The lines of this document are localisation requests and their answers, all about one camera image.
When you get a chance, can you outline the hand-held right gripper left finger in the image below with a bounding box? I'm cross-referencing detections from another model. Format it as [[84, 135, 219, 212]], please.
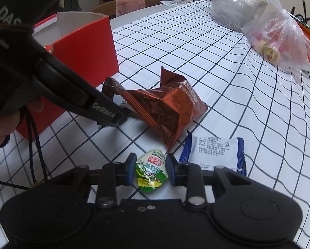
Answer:
[[51, 153, 137, 208]]

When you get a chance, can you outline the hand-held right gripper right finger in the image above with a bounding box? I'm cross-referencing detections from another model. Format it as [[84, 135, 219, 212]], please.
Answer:
[[165, 153, 247, 209]]

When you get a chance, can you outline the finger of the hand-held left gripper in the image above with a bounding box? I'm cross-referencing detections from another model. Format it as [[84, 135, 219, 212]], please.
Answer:
[[32, 39, 131, 128]]

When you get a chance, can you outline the green jelly cup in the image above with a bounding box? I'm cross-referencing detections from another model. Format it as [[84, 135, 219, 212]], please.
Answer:
[[135, 148, 170, 193]]

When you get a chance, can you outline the dark brown snack packet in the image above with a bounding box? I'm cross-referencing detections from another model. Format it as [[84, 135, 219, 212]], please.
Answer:
[[102, 77, 142, 120]]

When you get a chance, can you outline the red cardboard box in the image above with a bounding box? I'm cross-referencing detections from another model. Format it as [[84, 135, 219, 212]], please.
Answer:
[[15, 12, 119, 141]]

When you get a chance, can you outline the copper brown snack bag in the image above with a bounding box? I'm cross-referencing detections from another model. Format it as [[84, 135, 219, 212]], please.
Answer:
[[124, 67, 209, 155]]

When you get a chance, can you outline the clear plastic bag of snacks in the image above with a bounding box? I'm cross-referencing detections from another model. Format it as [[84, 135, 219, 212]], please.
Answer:
[[242, 0, 310, 72]]

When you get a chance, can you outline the person's left hand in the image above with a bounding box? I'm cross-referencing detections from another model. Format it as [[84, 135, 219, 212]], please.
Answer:
[[0, 97, 44, 159]]

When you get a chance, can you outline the white and blue packet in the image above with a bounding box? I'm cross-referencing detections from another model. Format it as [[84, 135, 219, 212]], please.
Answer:
[[178, 132, 247, 175]]

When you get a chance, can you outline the wooden chair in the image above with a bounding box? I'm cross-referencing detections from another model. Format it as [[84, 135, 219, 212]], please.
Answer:
[[91, 0, 164, 18]]

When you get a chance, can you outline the checked white tablecloth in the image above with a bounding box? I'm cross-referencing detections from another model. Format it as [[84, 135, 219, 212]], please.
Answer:
[[0, 0, 310, 242]]

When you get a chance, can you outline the pink cloth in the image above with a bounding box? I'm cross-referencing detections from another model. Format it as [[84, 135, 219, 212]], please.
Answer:
[[116, 0, 146, 17]]

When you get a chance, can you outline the white printed paper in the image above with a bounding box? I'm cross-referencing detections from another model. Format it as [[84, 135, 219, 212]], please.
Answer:
[[161, 0, 192, 6]]

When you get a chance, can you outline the dark thin brush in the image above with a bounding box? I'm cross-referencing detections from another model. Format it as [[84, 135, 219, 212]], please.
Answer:
[[300, 0, 310, 22]]

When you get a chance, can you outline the black cord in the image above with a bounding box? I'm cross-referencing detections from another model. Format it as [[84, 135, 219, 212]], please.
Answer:
[[0, 107, 50, 190]]

